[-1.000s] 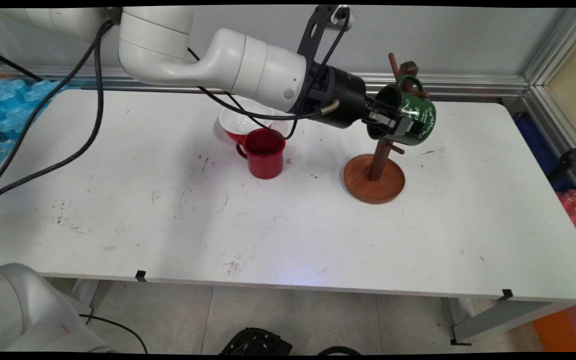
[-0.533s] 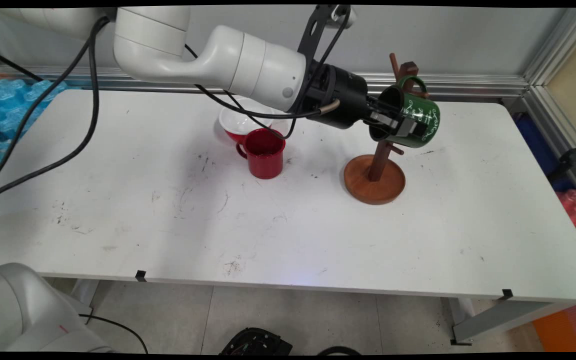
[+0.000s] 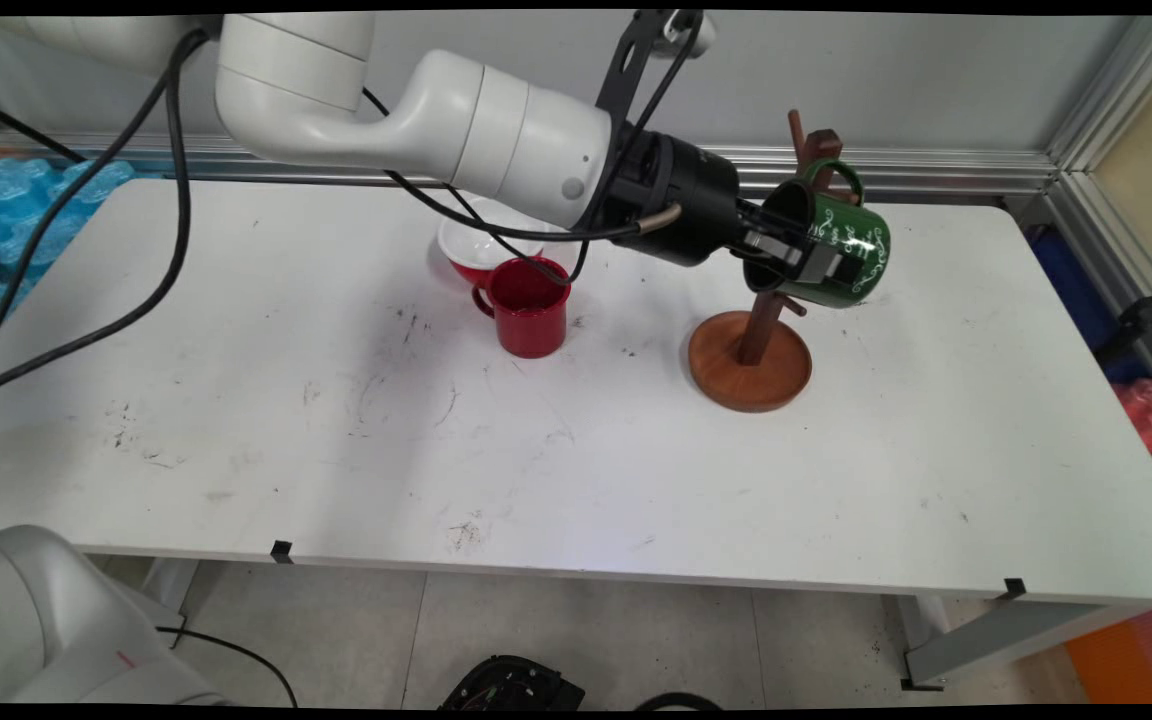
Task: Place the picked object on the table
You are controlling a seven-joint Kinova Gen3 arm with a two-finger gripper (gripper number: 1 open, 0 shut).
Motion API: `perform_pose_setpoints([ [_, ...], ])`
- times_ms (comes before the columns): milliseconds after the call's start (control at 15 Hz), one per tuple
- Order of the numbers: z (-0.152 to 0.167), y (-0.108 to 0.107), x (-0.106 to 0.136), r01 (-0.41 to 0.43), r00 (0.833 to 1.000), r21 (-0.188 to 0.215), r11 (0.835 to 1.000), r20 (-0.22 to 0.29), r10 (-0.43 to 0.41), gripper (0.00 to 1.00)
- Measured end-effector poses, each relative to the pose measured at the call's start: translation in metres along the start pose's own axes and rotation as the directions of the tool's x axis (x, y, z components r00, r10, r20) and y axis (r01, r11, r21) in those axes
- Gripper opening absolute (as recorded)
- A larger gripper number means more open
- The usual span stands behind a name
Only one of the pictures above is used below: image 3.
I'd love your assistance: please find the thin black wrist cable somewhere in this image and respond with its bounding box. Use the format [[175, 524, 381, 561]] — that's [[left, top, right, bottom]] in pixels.
[[361, 12, 709, 288]]

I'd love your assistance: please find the white table leg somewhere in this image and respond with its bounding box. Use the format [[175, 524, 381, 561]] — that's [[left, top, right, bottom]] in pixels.
[[141, 558, 202, 641]]

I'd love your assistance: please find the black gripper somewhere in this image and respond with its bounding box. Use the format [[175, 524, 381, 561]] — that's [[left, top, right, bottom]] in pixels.
[[601, 130, 842, 286]]

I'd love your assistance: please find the thick black cable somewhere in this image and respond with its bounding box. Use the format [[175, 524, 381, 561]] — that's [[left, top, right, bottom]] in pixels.
[[0, 30, 207, 376], [0, 40, 195, 404]]

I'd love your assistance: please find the small grey wrist camera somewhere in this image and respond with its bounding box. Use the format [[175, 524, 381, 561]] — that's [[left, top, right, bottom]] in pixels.
[[661, 10, 718, 58]]

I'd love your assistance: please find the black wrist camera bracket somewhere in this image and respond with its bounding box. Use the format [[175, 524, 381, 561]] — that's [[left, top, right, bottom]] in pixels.
[[594, 10, 682, 129]]

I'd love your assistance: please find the aluminium frame corner post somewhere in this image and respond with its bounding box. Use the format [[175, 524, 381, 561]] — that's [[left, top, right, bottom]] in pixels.
[[1044, 15, 1152, 413]]

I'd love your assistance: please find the black device on floor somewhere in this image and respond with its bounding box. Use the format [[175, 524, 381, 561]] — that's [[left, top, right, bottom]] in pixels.
[[436, 655, 587, 711]]

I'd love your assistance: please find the grey metal table leg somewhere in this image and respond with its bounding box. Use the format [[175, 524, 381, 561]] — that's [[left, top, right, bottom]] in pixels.
[[901, 595, 1152, 691]]

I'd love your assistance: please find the red enamel mug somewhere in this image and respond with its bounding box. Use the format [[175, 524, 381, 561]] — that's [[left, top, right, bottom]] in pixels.
[[472, 255, 573, 359]]

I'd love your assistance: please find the red plastic bag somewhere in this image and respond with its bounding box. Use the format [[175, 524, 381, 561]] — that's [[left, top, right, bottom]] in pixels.
[[1114, 378, 1152, 511]]

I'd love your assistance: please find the green enamel mug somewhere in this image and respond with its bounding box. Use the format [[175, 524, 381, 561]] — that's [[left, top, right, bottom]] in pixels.
[[742, 160, 892, 309]]

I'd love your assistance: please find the blue container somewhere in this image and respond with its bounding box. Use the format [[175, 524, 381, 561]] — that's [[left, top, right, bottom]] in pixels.
[[1028, 225, 1152, 386]]

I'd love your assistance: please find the black cable on floor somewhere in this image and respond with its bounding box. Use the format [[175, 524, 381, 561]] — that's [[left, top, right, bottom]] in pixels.
[[158, 627, 299, 706]]

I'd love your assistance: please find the wooden mug tree stand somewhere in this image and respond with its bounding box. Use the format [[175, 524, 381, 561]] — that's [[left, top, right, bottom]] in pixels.
[[688, 110, 842, 413]]

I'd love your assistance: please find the orange box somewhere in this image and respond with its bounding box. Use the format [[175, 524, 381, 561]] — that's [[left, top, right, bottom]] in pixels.
[[1066, 608, 1152, 704]]

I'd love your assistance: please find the thin black background cable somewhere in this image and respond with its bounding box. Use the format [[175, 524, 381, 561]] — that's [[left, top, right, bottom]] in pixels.
[[0, 93, 87, 161]]

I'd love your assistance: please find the aluminium frame rail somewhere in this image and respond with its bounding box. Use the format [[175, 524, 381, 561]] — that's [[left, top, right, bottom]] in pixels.
[[0, 130, 1057, 196]]

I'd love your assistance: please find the black curved floor cable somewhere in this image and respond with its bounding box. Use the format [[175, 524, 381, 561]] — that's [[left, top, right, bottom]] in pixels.
[[631, 692, 727, 711]]

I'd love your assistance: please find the red bowl white inside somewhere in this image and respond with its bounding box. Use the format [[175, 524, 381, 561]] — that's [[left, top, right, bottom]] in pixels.
[[437, 197, 577, 288]]

